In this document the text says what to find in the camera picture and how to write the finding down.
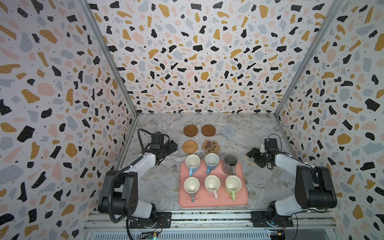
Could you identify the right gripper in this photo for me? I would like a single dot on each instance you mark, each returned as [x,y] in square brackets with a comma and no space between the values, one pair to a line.
[253,153]

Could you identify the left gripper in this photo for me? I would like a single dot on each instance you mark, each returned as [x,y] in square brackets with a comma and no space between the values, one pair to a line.
[171,146]

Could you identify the woven rattan coaster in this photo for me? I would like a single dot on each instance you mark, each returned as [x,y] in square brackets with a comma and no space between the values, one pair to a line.
[190,147]

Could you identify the brown wooden coaster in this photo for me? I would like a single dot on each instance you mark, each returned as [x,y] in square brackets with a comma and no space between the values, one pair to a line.
[208,130]
[191,130]

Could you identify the grey mug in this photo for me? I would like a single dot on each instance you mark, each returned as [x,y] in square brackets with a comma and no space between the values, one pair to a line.
[229,165]

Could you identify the light blue woven coaster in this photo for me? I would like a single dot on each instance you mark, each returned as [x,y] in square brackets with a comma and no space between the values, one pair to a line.
[227,131]

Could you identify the cork paw coaster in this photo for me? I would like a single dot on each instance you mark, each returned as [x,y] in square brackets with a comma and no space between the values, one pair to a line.
[211,147]

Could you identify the light blue patterned mug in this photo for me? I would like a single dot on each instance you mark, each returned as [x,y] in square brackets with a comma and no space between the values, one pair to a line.
[211,160]

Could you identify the multicolour woven coaster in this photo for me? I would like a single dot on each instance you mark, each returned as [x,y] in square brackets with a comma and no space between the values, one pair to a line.
[249,161]

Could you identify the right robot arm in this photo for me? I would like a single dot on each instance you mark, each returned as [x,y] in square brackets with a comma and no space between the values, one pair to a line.
[314,189]

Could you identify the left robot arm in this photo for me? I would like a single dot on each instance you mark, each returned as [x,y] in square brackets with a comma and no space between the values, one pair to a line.
[120,192]

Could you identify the pink silicone tray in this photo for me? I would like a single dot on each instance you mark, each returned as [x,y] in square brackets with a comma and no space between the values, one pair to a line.
[203,198]

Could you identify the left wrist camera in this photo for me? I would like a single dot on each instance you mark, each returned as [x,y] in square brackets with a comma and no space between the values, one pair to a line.
[157,139]

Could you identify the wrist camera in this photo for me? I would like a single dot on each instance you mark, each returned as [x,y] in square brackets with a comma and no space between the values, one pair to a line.
[157,139]
[270,145]

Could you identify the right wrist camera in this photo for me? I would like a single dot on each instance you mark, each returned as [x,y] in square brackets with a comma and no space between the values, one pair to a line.
[270,145]

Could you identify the green handled cream mug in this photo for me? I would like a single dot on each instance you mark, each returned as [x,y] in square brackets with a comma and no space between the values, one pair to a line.
[233,185]

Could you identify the teal handled cream mug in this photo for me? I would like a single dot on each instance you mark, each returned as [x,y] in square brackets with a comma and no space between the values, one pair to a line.
[192,186]

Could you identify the pink handled cream mug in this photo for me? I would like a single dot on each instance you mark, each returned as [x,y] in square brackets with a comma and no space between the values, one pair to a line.
[212,185]

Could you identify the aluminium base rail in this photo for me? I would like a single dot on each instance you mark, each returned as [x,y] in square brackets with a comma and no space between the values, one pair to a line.
[216,225]

